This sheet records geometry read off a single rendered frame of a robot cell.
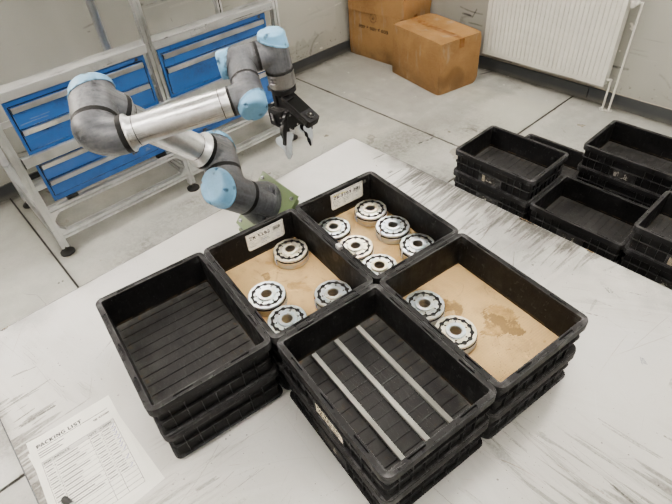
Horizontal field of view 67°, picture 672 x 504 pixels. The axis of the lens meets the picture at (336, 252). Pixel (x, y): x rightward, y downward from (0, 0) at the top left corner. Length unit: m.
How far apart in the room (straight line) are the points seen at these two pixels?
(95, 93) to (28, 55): 2.32
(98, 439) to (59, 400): 0.19
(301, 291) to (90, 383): 0.63
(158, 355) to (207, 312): 0.17
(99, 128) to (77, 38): 2.47
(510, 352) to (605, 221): 1.30
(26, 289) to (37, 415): 1.64
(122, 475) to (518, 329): 1.01
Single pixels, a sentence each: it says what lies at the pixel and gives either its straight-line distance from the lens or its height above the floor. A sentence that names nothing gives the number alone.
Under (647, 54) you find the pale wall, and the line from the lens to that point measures 4.13.
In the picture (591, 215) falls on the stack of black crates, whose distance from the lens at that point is 2.51.
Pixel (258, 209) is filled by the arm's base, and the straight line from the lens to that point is 1.65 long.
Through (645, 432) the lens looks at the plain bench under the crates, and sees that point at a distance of 1.44.
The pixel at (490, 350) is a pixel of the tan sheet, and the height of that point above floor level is 0.83.
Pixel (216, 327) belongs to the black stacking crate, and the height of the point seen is 0.83.
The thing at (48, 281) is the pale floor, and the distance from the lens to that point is 3.13.
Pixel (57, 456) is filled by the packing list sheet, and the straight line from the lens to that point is 1.49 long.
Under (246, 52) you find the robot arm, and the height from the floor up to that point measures 1.36.
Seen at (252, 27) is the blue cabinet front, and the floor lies 0.83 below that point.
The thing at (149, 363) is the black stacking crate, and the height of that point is 0.83.
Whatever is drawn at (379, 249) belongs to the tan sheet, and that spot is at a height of 0.83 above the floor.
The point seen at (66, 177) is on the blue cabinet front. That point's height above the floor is 0.43.
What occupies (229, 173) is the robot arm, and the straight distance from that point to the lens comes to 1.59.
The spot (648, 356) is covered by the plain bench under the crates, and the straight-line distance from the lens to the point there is 1.58.
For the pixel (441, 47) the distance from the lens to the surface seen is 4.10.
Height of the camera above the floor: 1.85
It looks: 43 degrees down
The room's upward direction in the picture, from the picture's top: 5 degrees counter-clockwise
